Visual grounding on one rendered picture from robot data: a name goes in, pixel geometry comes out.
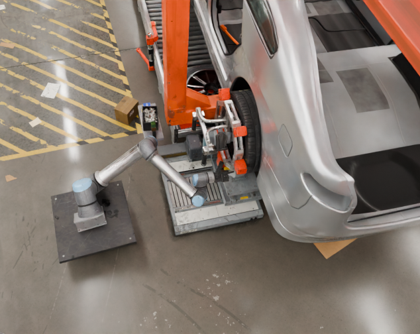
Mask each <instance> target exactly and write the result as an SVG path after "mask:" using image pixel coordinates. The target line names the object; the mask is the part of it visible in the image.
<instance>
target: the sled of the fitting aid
mask: <svg viewBox="0 0 420 334"><path fill-rule="evenodd" d="M211 163H212V167H213V170H214V173H215V171H216V169H217V167H218V165H217V157H216V158H212V159H211ZM218 186H219V189H220V192H221V196H222V198H223V202H224V205H225V206H229V205H235V204H239V203H245V202H249V201H256V200H259V199H262V196H261V194H260V190H258V191H255V192H249V193H245V194H238V195H232V196H227V193H226V190H225V186H224V183H223V182H218Z"/></svg>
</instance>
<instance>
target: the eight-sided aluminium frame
mask: <svg viewBox="0 0 420 334"><path fill-rule="evenodd" d="M216 104H217V105H216V111H215V119H223V114H224V110H225V109H226V112H227V115H228V117H229V121H230V123H231V128H232V133H233V144H234V155H233V160H231V157H230V154H229V152H228V149H227V150H225V154H226V156H227V159H226V158H225V154H224V152H223V150H222V151H220V153H221V156H222V159H223V162H224V165H225V166H226V167H227V168H229V169H230V170H232V171H233V170H235V167H234V163H235V160H241V159H242V157H243V156H244V149H243V143H242V137H239V138H238V143H239V148H238V146H237V139H236V137H235V136H234V132H233V128H235V127H241V123H240V119H239V117H238V115H237V113H236V109H235V107H234V105H233V101H232V100H225V101H219V100H217V102H216ZM220 106H221V110H220ZM229 107H230V108H231V111H232V112H233V115H234V117H235V121H234V119H233V116H232V114H231V111H230V109H229ZM219 110H220V115H219ZM220 125H223V122H221V123H220ZM215 126H219V124H218V123H215ZM237 158H238V159H237Z"/></svg>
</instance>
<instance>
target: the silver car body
mask: <svg viewBox="0 0 420 334"><path fill-rule="evenodd" d="M193 9H194V11H195V14H196V17H197V20H198V22H199V25H200V27H201V30H202V33H203V36H204V39H205V42H206V45H207V49H208V51H209V55H210V58H211V61H212V64H213V67H214V69H215V72H216V75H217V77H218V80H219V83H220V85H221V89H223V88H230V85H231V82H232V80H233V79H234V78H235V77H236V76H242V77H244V78H245V79H246V81H247V82H248V83H249V85H250V87H251V89H252V92H253V94H254V97H255V100H256V104H257V108H258V113H259V118H260V126H261V133H262V158H261V165H260V171H259V174H258V177H257V179H256V183H257V185H258V189H259V190H260V194H261V196H262V199H263V201H264V205H265V207H266V210H267V212H268V215H269V218H270V221H271V223H272V225H273V227H274V229H275V230H276V232H277V233H278V234H279V235H281V236H282V237H284V238H286V239H289V240H291V241H296V242H301V243H328V242H335V241H344V240H349V239H356V238H360V237H366V236H370V235H375V234H379V233H385V232H388V231H393V230H397V229H402V228H406V227H410V226H414V225H419V224H420V76H419V74H418V73H417V72H416V71H415V69H414V68H413V66H412V65H411V64H410V63H409V61H408V60H407V58H406V57H405V56H404V55H403V53H402V52H401V50H400V49H399V48H398V47H397V45H396V44H395V42H394V41H393V40H392V39H391V37H390V36H389V34H388V33H387V32H386V31H385V29H384V28H383V26H382V25H381V24H380V23H379V21H378V20H377V18H376V17H375V16H374V15H373V13H372V12H371V10H369V8H368V7H367V5H366V4H365V2H363V0H193Z"/></svg>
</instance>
